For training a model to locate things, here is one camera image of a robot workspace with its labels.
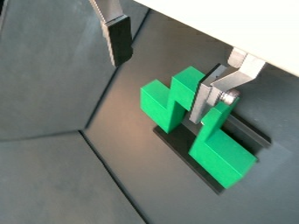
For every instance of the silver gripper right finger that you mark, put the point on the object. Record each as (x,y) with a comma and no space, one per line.
(217,85)

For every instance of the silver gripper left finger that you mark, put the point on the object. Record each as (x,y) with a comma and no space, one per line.
(116,30)

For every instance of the green stepped block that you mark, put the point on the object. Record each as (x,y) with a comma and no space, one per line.
(166,103)

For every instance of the black angle fixture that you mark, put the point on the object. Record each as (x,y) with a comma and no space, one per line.
(223,157)

